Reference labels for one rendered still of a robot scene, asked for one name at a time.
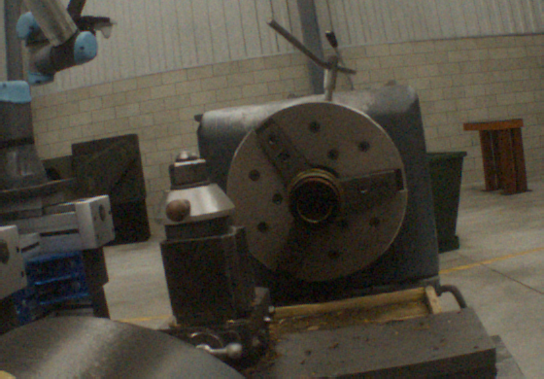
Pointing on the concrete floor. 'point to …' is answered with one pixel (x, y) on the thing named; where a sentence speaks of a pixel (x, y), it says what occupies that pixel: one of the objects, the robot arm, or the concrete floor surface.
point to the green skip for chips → (446, 195)
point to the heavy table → (502, 153)
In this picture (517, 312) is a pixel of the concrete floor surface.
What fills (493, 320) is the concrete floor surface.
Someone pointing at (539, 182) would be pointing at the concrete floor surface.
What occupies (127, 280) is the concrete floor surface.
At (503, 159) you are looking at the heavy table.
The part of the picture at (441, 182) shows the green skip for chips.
